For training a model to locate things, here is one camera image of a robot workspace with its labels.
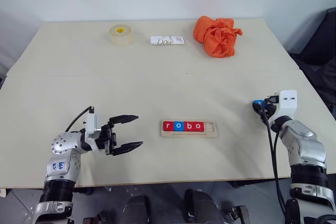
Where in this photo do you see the white Dove soap box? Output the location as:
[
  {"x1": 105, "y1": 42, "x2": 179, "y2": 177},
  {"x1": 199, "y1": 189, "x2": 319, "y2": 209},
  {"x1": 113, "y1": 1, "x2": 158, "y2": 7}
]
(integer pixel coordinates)
[{"x1": 149, "y1": 35, "x2": 185, "y2": 46}]

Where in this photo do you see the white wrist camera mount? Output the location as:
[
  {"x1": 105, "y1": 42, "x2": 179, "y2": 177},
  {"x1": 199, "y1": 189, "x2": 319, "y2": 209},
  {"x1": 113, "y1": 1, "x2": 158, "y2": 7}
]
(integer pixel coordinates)
[
  {"x1": 272, "y1": 90, "x2": 298, "y2": 120},
  {"x1": 85, "y1": 112, "x2": 103, "y2": 153}
]

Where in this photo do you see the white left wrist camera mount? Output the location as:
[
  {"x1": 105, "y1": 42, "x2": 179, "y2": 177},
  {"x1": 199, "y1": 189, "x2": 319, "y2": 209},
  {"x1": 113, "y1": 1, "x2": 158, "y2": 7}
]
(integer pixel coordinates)
[{"x1": 85, "y1": 112, "x2": 103, "y2": 153}]

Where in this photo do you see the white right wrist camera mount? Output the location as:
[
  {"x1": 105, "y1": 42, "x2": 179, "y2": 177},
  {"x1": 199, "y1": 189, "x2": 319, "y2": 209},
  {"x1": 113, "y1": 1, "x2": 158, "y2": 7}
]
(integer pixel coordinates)
[{"x1": 272, "y1": 90, "x2": 298, "y2": 120}]

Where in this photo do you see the crumpled orange cloth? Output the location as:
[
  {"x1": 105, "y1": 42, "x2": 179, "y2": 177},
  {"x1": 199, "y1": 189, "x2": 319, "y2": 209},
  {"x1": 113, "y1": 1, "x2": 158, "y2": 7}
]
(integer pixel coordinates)
[{"x1": 193, "y1": 15, "x2": 244, "y2": 58}]

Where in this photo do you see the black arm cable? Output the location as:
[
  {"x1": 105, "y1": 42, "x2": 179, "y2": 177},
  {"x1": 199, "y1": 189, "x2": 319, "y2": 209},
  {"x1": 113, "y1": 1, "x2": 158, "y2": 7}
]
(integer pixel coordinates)
[
  {"x1": 65, "y1": 105, "x2": 95, "y2": 133},
  {"x1": 259, "y1": 108, "x2": 288, "y2": 216}
]

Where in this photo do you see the clear tape roll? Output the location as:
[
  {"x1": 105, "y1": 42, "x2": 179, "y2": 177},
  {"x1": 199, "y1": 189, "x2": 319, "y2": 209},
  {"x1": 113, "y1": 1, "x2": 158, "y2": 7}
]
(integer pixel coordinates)
[{"x1": 109, "y1": 24, "x2": 134, "y2": 47}]

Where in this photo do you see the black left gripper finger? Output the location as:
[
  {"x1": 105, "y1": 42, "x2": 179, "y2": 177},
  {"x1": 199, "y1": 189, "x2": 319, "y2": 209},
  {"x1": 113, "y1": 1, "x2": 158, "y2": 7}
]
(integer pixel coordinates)
[
  {"x1": 111, "y1": 141, "x2": 144, "y2": 156},
  {"x1": 109, "y1": 114, "x2": 139, "y2": 126}
]

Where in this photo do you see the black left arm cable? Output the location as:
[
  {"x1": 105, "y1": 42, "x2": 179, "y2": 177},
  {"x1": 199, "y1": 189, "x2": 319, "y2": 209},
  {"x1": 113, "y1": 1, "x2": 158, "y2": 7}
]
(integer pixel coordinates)
[{"x1": 65, "y1": 105, "x2": 95, "y2": 133}]

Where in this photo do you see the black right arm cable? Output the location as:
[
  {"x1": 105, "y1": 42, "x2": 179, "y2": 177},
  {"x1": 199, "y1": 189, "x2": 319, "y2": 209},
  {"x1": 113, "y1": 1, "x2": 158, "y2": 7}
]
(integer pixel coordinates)
[{"x1": 259, "y1": 108, "x2": 288, "y2": 216}]

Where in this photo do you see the black chair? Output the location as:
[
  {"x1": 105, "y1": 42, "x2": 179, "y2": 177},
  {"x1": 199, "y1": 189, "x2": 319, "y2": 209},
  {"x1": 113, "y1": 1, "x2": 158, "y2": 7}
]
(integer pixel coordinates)
[{"x1": 287, "y1": 6, "x2": 336, "y2": 120}]

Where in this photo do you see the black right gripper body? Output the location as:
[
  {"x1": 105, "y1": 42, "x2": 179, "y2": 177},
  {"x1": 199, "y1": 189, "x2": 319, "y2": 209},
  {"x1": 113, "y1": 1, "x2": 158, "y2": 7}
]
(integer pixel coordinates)
[{"x1": 251, "y1": 93, "x2": 280, "y2": 116}]

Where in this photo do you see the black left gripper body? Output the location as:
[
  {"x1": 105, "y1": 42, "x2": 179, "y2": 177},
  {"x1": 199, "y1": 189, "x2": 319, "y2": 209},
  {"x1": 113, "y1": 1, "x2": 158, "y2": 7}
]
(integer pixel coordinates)
[{"x1": 97, "y1": 120, "x2": 118, "y2": 156}]

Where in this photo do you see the wooden letter block tray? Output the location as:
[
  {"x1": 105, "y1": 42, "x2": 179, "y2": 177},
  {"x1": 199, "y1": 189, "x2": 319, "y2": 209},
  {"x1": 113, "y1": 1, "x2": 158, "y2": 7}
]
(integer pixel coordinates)
[{"x1": 160, "y1": 119, "x2": 218, "y2": 138}]

